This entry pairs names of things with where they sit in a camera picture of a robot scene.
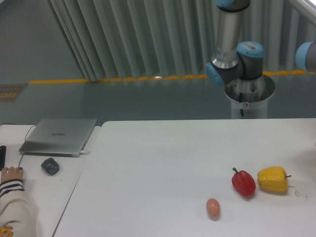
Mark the silver Huawei laptop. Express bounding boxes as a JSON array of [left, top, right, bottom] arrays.
[[19, 118, 97, 157]]

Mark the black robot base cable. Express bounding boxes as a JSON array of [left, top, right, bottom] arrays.
[[238, 92, 245, 118]]

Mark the yellow bell pepper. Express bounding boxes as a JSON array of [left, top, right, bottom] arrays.
[[257, 166, 291, 193]]

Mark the person's hand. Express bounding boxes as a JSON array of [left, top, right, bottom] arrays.
[[0, 166, 24, 184]]

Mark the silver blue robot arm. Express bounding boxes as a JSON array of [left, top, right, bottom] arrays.
[[205, 0, 316, 86]]

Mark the red bell pepper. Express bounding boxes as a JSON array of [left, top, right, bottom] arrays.
[[232, 167, 256, 197]]

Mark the brown egg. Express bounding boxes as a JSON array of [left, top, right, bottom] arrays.
[[206, 198, 220, 217]]

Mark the white pleated curtain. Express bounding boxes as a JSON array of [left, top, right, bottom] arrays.
[[49, 0, 316, 81]]

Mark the black phone at edge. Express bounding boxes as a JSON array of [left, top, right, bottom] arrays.
[[0, 145, 6, 170]]

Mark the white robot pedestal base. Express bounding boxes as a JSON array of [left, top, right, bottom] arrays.
[[224, 75, 276, 119]]

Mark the striped cream sleeve forearm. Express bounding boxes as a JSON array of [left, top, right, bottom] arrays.
[[0, 179, 37, 237]]

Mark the small black plastic holder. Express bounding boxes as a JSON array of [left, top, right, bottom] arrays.
[[41, 158, 60, 176]]

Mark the mouse cable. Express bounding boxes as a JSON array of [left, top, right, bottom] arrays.
[[16, 125, 37, 168]]

